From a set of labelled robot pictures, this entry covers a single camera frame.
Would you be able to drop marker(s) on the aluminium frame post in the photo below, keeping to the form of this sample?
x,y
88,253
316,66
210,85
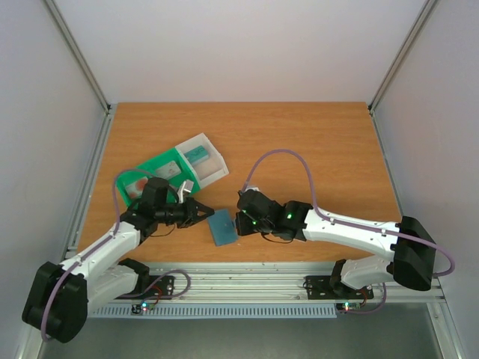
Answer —
x,y
60,22
406,47

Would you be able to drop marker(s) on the small circuit board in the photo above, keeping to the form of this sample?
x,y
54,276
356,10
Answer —
x,y
348,306
142,308

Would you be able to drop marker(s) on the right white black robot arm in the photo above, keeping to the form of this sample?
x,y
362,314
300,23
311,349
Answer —
x,y
401,252

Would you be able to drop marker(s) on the white card in middle compartment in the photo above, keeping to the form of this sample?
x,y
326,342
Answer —
x,y
168,170

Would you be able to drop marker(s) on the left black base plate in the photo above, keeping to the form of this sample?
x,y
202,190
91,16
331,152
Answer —
x,y
163,287

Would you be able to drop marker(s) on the front aluminium rail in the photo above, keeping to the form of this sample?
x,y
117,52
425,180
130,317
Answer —
x,y
269,282

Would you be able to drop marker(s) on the white plastic bin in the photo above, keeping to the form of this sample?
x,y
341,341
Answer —
x,y
210,171

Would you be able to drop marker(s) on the grey slotted cable duct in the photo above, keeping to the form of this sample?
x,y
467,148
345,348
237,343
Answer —
x,y
220,311

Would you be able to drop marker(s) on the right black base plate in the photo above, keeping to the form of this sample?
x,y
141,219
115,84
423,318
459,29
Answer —
x,y
318,287

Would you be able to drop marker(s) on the left aluminium frame post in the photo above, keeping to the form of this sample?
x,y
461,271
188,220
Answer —
x,y
60,22

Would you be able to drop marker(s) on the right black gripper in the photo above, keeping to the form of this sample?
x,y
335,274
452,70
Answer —
x,y
243,219

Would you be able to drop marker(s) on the right small circuit board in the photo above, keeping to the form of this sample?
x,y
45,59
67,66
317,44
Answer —
x,y
348,306

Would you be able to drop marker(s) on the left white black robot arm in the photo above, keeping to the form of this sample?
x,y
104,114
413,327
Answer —
x,y
63,295

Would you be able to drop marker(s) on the left small circuit board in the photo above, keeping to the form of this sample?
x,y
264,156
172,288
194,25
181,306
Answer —
x,y
142,308

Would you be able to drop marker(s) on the right aluminium frame post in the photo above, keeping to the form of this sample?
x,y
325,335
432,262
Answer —
x,y
406,47

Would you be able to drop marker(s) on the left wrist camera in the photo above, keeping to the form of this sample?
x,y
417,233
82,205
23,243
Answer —
x,y
184,190

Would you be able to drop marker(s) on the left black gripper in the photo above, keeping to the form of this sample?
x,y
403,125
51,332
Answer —
x,y
191,215

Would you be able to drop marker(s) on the teal card stack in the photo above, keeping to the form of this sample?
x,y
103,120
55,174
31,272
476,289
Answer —
x,y
197,155

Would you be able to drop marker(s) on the red patterned card in bin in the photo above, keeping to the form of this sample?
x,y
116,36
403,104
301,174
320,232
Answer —
x,y
135,189

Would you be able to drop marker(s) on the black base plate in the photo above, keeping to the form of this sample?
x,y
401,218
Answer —
x,y
318,287
163,287

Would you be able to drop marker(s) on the blue card holder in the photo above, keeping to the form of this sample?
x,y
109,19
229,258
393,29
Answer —
x,y
222,228

